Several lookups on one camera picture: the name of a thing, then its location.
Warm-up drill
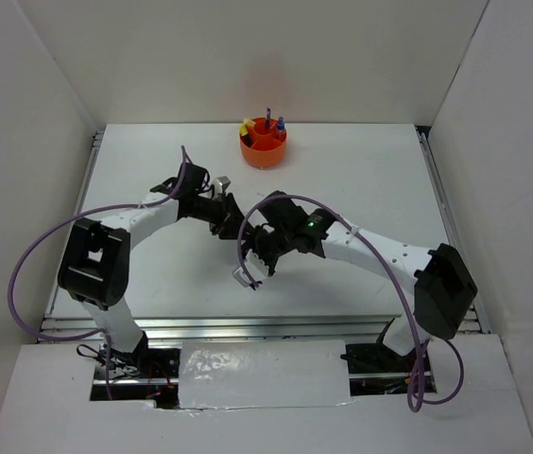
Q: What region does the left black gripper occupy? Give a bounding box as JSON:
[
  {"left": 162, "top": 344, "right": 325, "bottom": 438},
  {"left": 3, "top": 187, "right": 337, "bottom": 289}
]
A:
[{"left": 190, "top": 191, "right": 254, "bottom": 241}]

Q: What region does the clear blue spray bottle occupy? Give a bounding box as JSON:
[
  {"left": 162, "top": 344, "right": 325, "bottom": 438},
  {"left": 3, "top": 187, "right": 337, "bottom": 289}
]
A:
[{"left": 275, "top": 116, "right": 286, "bottom": 142}]

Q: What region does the yellow black highlighter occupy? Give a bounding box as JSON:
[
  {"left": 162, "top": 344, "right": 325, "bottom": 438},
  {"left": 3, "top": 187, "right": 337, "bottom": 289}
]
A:
[{"left": 239, "top": 124, "right": 252, "bottom": 148}]

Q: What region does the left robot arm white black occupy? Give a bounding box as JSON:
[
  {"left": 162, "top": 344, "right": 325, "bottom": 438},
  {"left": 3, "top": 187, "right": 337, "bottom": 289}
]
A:
[{"left": 58, "top": 163, "right": 252, "bottom": 377}]

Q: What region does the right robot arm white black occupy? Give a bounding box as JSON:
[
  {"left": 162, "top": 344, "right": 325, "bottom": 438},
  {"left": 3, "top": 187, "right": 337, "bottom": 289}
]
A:
[{"left": 233, "top": 191, "right": 478, "bottom": 371}]

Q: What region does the orange round compartment container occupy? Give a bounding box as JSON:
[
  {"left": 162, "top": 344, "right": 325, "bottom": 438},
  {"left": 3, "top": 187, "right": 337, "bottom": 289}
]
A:
[{"left": 239, "top": 117, "right": 287, "bottom": 169}]

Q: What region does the white foil cover plate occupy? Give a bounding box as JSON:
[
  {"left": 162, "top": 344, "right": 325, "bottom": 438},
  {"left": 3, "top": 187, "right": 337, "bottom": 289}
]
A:
[{"left": 179, "top": 340, "right": 352, "bottom": 410}]

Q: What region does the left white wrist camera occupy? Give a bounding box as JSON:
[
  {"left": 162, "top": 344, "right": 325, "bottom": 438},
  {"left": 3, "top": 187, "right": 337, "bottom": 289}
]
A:
[{"left": 212, "top": 176, "right": 231, "bottom": 197}]

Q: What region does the aluminium front rail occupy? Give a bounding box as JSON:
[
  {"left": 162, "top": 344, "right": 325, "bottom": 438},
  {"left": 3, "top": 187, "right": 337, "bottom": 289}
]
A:
[{"left": 39, "top": 315, "right": 485, "bottom": 341}]

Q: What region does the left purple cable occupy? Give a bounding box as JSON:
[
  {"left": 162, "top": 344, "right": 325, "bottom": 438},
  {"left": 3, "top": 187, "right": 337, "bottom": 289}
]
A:
[{"left": 7, "top": 145, "right": 197, "bottom": 401}]

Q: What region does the purple cable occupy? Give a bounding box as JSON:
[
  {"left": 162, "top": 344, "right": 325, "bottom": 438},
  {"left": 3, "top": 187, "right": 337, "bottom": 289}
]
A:
[
  {"left": 237, "top": 192, "right": 466, "bottom": 413},
  {"left": 7, "top": 145, "right": 197, "bottom": 401}
]

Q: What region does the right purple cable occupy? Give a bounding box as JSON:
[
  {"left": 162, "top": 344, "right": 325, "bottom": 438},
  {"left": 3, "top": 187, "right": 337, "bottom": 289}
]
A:
[{"left": 237, "top": 192, "right": 466, "bottom": 413}]

